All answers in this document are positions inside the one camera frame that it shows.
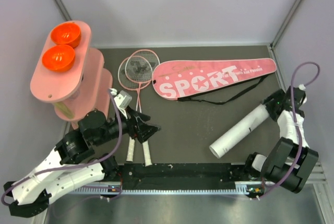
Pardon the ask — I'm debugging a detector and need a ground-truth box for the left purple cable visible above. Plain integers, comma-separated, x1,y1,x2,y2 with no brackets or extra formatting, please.
1,89,123,206

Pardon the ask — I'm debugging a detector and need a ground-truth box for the pink badminton racket right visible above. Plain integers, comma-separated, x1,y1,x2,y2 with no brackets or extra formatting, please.
125,49,160,167

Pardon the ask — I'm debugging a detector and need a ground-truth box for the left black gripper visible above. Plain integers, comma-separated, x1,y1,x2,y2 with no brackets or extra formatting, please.
94,106,162,146

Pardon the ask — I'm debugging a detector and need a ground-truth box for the orange plastic bowl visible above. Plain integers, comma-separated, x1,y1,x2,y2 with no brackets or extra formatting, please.
42,44,76,73
50,22,81,48

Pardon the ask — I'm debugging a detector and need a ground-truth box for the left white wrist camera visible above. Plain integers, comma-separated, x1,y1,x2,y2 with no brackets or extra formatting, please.
108,88,132,119

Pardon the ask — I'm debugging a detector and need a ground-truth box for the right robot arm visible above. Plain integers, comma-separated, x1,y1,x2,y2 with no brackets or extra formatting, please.
243,87,319,193

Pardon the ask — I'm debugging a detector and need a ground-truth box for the purple cable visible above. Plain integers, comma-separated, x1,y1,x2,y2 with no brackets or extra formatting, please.
1,89,123,206
262,62,320,192

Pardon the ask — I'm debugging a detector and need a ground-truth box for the pink badminton racket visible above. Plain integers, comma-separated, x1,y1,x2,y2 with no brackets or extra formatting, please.
125,49,160,167
117,57,152,167

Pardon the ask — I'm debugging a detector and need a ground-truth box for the upper orange plastic bowl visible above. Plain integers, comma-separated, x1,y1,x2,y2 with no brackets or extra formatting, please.
50,22,81,48

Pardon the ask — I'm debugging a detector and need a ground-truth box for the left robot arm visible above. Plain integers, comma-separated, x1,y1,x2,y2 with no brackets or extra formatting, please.
4,110,161,218

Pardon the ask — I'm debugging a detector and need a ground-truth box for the pink three-tier wooden shelf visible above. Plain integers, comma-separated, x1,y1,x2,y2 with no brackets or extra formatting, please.
30,20,113,129

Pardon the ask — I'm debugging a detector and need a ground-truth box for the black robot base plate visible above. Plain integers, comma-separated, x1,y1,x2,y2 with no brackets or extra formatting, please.
102,163,254,190

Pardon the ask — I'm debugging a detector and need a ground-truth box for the pink SPORT racket bag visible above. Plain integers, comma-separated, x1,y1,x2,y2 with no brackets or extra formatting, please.
152,58,277,100

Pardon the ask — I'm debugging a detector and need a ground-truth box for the grey slotted cable duct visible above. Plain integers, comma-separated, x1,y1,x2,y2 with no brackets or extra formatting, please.
70,183,263,196

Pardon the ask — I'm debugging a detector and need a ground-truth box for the lower orange plastic bowl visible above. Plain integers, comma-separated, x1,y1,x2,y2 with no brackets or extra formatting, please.
42,44,76,73

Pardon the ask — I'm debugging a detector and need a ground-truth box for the white shuttlecock tube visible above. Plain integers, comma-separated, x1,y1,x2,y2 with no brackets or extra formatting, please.
209,104,269,159

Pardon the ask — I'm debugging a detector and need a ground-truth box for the pink badminton racket left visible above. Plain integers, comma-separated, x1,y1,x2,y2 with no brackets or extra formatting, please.
117,57,152,167

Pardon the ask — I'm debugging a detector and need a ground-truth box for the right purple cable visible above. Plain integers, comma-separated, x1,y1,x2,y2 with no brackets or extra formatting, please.
262,62,320,192

